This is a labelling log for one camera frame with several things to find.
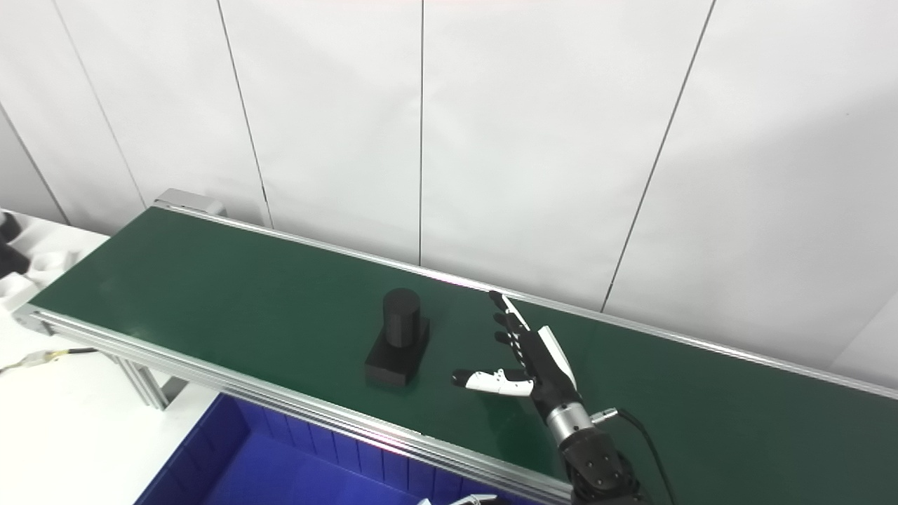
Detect black cable with yellow connector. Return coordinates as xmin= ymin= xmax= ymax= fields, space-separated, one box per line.
xmin=0 ymin=346 xmax=99 ymax=374

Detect aluminium conveyor leg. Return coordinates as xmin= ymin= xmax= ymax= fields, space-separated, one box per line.
xmin=112 ymin=353 xmax=187 ymax=411

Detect black part in foam tray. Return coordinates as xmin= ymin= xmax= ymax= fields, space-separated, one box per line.
xmin=0 ymin=213 xmax=31 ymax=278

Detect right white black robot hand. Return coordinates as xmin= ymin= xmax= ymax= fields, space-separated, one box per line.
xmin=451 ymin=290 xmax=584 ymax=422

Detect black cylinder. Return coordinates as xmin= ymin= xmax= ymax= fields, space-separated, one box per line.
xmin=364 ymin=288 xmax=431 ymax=388

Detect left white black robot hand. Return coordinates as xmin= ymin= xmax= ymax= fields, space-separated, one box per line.
xmin=417 ymin=493 xmax=500 ymax=505

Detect blue plastic bin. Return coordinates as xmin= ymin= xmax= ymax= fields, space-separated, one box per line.
xmin=135 ymin=393 xmax=542 ymax=505

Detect green conveyor belt aluminium frame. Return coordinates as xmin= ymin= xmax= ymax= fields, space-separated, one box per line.
xmin=14 ymin=200 xmax=898 ymax=505

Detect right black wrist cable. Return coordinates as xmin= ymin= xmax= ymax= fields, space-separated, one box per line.
xmin=591 ymin=408 xmax=678 ymax=505

